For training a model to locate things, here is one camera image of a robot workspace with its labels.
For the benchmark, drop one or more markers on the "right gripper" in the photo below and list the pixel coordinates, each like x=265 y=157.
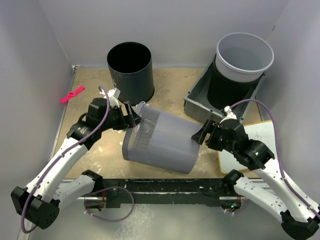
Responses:
x=200 y=136

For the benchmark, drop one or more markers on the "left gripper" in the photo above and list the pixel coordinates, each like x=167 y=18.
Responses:
x=133 y=119

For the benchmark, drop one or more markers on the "grey ribbed laundry basket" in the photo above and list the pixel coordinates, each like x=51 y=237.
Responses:
x=162 y=140

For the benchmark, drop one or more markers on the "dark blue cylindrical bin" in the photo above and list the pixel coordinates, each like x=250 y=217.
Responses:
x=131 y=71

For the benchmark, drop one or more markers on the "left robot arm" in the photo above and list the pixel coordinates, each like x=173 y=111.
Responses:
x=41 y=200

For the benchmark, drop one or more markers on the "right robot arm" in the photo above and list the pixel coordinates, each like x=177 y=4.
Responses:
x=298 y=215

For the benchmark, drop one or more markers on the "grey rectangular plastic crate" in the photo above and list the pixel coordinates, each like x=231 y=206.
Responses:
x=197 y=106

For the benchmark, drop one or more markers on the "pink plastic clip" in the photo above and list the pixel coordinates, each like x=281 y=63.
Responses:
x=72 y=94

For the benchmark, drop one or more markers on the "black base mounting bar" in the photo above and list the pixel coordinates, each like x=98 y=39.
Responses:
x=211 y=192

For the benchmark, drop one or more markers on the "light grey plastic bucket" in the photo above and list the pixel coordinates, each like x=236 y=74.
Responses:
x=243 y=57

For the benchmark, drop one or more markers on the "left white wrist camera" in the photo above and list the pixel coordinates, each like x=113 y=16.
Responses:
x=112 y=95

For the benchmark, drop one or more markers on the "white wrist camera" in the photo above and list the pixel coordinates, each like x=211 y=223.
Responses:
x=228 y=114
x=112 y=95

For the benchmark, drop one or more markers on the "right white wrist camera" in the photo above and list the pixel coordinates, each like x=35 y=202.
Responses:
x=228 y=114

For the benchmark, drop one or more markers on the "small whiteboard with yellow frame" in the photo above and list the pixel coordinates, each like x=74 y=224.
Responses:
x=262 y=131

